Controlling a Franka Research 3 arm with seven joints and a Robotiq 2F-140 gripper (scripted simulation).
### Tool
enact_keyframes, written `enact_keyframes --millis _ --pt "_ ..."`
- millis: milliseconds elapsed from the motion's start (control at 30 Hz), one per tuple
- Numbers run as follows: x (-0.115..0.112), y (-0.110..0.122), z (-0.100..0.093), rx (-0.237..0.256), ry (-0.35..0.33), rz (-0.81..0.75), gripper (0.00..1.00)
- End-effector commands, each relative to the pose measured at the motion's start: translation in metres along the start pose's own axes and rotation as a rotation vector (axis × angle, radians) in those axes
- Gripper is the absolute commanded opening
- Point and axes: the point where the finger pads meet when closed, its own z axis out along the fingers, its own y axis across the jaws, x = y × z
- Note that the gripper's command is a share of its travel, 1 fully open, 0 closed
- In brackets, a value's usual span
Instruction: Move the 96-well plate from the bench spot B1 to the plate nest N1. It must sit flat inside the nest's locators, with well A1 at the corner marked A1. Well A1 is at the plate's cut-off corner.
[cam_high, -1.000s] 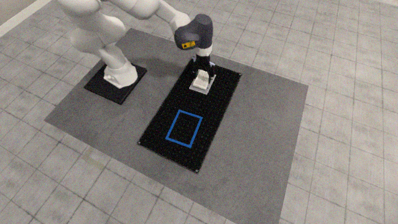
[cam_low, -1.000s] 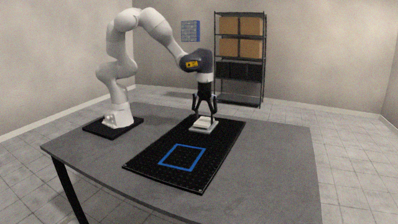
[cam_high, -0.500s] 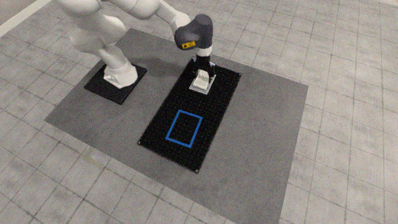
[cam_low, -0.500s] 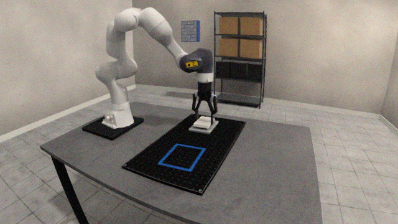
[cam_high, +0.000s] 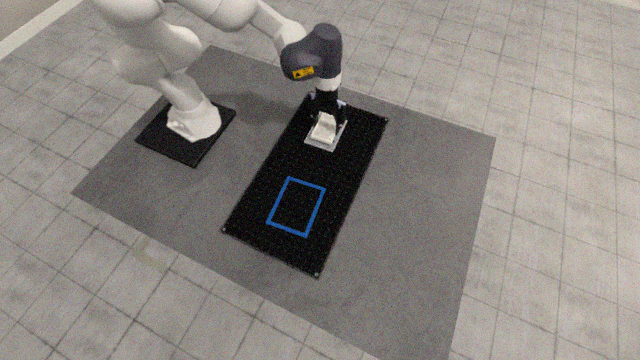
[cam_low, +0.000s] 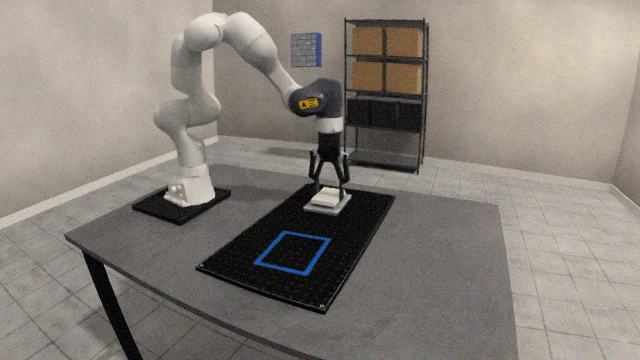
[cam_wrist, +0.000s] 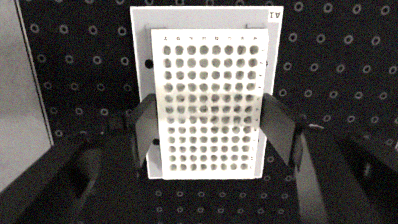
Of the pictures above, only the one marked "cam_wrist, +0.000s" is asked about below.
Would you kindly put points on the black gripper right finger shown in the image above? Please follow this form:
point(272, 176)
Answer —
point(333, 189)

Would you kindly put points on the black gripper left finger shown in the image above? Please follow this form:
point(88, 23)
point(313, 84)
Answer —
point(53, 189)

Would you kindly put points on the black rectangular base plate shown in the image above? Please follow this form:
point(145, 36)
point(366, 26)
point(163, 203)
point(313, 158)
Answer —
point(337, 67)

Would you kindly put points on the white well plate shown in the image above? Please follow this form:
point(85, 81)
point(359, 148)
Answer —
point(209, 87)

